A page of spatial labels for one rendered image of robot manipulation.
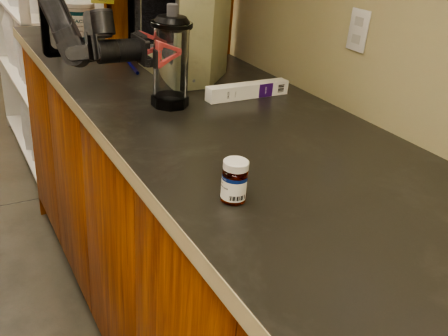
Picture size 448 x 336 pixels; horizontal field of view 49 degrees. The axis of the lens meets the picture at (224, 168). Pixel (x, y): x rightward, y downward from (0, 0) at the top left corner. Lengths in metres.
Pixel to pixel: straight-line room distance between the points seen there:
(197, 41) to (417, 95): 0.62
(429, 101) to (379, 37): 0.23
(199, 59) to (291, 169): 0.56
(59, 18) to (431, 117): 0.93
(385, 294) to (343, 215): 0.22
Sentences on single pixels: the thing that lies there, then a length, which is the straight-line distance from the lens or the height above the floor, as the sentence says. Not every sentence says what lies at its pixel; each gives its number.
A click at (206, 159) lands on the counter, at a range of 1.07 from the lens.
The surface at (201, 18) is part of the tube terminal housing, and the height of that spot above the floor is 1.15.
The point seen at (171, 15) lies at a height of 1.18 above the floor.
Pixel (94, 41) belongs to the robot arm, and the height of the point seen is 1.12.
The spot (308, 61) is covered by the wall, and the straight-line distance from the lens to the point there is 1.65.
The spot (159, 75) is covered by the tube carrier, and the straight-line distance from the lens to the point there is 1.32.
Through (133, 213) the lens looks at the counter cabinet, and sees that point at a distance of 1.17.
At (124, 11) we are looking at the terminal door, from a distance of 1.71.
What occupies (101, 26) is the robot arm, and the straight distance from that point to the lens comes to 1.26.
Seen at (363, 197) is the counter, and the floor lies 0.94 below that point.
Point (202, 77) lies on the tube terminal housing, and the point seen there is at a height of 0.98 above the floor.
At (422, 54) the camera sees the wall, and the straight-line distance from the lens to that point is 1.34.
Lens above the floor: 1.41
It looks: 27 degrees down
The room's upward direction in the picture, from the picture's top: 5 degrees clockwise
